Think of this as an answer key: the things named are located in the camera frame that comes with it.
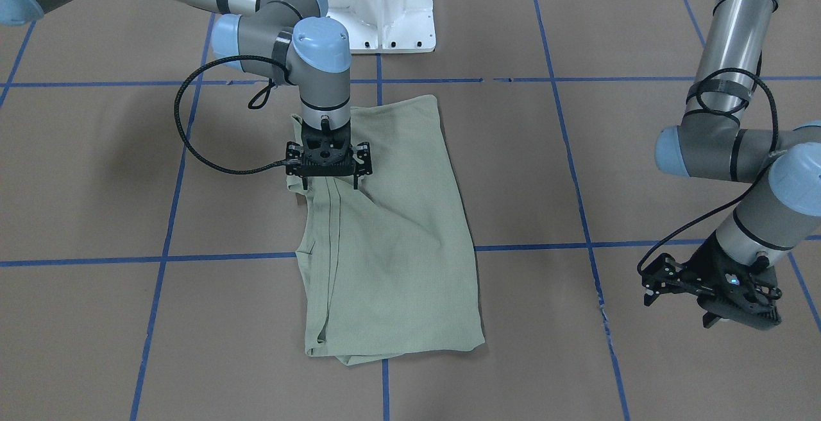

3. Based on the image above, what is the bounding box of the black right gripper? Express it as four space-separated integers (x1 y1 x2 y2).
300 123 360 192

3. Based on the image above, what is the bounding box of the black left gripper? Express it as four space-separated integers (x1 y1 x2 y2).
690 234 782 331

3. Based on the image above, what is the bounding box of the olive green long-sleeve shirt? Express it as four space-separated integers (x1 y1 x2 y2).
287 94 485 365

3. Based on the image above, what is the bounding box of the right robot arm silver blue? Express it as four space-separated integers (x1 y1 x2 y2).
2 0 372 182

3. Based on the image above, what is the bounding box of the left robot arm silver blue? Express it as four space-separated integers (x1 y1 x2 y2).
637 0 820 330

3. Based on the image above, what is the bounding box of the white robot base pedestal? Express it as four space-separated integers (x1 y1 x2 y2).
328 0 437 55

